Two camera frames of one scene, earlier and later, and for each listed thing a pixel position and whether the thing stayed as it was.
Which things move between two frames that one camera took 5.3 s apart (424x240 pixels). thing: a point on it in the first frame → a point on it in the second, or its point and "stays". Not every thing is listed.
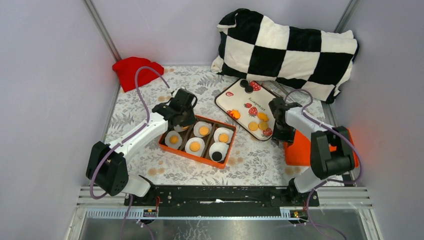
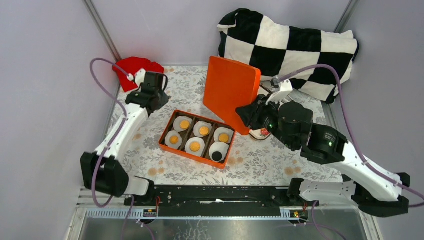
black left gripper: [191, 121] → [164, 100]
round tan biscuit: [195, 146] stays
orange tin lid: [299, 153] → [229, 86]
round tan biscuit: [223, 138] stays
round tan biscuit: [204, 130] stays
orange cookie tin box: [207, 141] stays
